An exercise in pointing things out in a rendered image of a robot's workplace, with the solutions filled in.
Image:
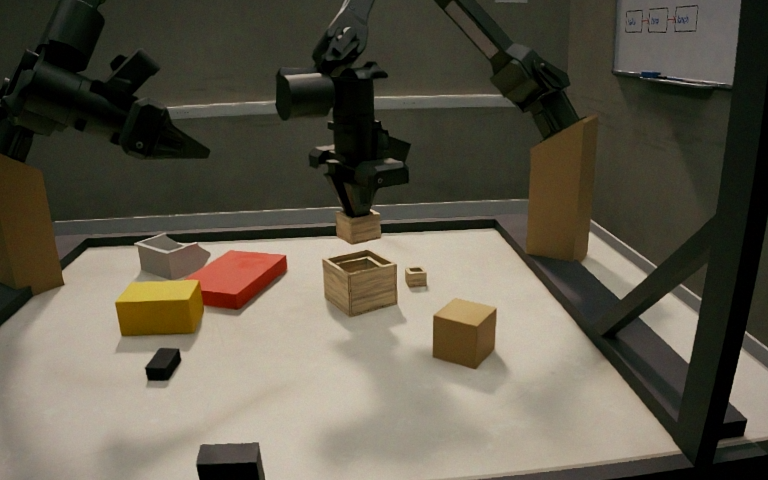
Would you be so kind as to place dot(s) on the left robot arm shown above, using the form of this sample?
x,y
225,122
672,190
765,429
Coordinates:
x,y
68,41

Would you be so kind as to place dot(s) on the red flat rectangular block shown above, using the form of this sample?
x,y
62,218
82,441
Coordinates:
x,y
235,277

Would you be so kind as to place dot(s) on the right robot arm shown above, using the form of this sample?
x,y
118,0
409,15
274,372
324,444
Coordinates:
x,y
303,93

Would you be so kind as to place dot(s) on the black metal support frame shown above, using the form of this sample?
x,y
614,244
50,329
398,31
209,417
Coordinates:
x,y
734,236

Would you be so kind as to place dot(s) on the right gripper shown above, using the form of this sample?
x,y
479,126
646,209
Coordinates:
x,y
354,139

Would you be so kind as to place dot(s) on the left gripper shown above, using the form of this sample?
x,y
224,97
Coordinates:
x,y
96,112

